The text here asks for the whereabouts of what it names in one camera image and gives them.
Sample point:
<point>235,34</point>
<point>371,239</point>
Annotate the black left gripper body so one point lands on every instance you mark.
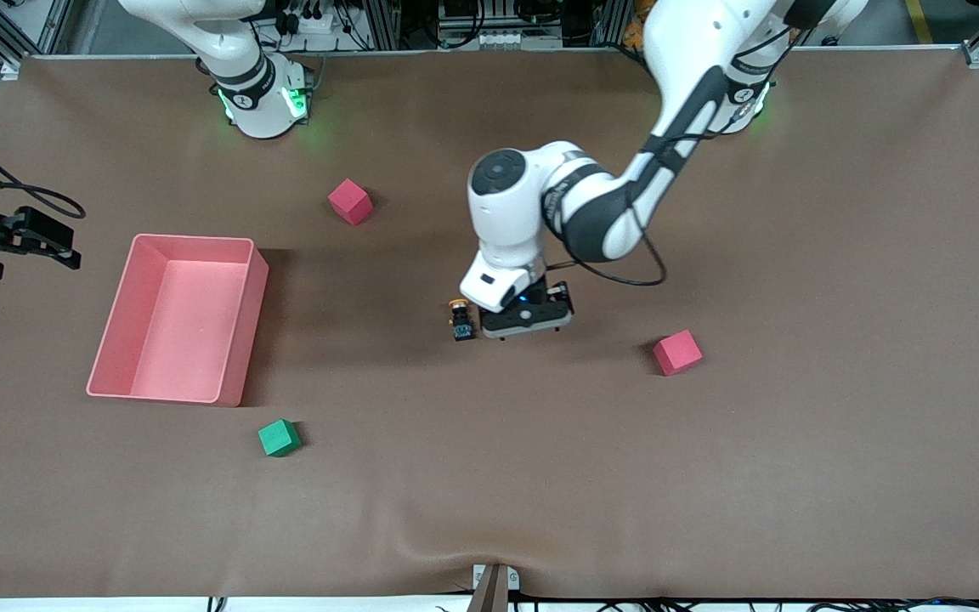
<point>554,295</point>

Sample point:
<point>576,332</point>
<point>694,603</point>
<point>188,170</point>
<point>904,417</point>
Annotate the orange-capped black push button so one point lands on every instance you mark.
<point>461,323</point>

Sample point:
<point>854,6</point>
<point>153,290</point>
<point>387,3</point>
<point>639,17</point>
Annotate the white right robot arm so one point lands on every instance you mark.
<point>243,51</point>

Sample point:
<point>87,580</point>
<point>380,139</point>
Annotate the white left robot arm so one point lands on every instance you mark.
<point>506,221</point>

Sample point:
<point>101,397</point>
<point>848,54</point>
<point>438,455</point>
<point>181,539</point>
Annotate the red foam cube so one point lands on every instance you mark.
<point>349,202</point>
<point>676,353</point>

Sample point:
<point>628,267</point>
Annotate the pink plastic tray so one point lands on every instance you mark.
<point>183,340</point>

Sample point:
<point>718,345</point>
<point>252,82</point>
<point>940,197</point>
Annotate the brown table mat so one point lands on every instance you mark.
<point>489,476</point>

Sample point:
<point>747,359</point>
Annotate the orange packaged items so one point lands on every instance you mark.
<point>632,34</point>

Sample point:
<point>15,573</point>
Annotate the green foam cube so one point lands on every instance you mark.
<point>279,439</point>

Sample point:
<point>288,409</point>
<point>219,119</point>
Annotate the white power strip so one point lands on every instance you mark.
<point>315,23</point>

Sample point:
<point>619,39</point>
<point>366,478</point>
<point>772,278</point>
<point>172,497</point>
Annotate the aluminium frame post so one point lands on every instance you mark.
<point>610,21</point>
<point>383,25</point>

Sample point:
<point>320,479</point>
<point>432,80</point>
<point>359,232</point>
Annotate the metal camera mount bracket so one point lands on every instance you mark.
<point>494,591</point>

